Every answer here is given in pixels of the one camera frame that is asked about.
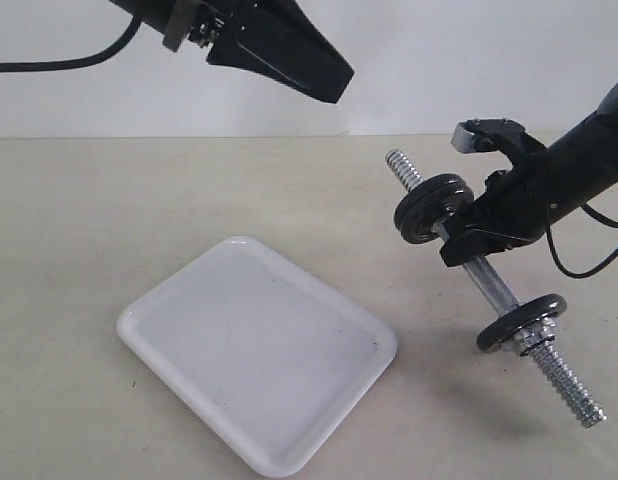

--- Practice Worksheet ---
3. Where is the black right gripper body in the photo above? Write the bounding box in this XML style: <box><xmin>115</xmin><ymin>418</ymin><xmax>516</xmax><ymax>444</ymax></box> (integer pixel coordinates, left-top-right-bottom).
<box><xmin>459</xmin><ymin>149</ymin><xmax>559</xmax><ymax>250</ymax></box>

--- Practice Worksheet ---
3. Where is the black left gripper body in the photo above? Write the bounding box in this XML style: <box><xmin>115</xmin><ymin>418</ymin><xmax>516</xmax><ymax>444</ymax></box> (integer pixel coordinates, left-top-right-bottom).
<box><xmin>162</xmin><ymin>1</ymin><xmax>249</xmax><ymax>52</ymax></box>

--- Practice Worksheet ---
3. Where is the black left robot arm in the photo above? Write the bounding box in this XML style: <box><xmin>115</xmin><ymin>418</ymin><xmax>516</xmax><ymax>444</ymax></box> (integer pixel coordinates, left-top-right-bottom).
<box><xmin>114</xmin><ymin>0</ymin><xmax>355</xmax><ymax>104</ymax></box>

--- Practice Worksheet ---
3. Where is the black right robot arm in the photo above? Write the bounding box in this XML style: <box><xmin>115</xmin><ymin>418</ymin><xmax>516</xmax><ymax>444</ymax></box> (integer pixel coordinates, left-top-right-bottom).
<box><xmin>440</xmin><ymin>82</ymin><xmax>618</xmax><ymax>267</ymax></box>

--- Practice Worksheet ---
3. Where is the chrome star collar nut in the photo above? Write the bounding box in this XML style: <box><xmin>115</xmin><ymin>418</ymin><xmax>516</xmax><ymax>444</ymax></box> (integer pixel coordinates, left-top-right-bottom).
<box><xmin>513</xmin><ymin>319</ymin><xmax>557</xmax><ymax>356</ymax></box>

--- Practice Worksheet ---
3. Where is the white plastic tray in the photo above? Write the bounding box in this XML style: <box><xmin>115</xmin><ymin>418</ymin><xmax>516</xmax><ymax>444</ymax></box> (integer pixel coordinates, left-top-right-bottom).
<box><xmin>116</xmin><ymin>236</ymin><xmax>398</xmax><ymax>478</ymax></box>

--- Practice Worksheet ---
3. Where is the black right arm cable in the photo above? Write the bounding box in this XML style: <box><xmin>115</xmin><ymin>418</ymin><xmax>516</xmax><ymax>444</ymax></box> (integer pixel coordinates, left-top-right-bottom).
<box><xmin>543</xmin><ymin>174</ymin><xmax>618</xmax><ymax>279</ymax></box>

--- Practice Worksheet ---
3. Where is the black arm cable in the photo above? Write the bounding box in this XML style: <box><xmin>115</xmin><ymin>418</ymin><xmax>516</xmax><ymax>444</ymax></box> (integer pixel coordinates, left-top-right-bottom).
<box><xmin>0</xmin><ymin>12</ymin><xmax>143</xmax><ymax>74</ymax></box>
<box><xmin>543</xmin><ymin>174</ymin><xmax>618</xmax><ymax>279</ymax></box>

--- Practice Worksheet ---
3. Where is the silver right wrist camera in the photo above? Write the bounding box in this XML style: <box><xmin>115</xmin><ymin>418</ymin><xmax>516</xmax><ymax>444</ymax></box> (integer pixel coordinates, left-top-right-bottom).
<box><xmin>451</xmin><ymin>118</ymin><xmax>526</xmax><ymax>154</ymax></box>

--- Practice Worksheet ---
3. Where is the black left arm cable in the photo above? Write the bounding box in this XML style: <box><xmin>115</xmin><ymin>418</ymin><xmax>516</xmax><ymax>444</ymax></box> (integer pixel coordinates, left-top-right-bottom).
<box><xmin>0</xmin><ymin>12</ymin><xmax>143</xmax><ymax>74</ymax></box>

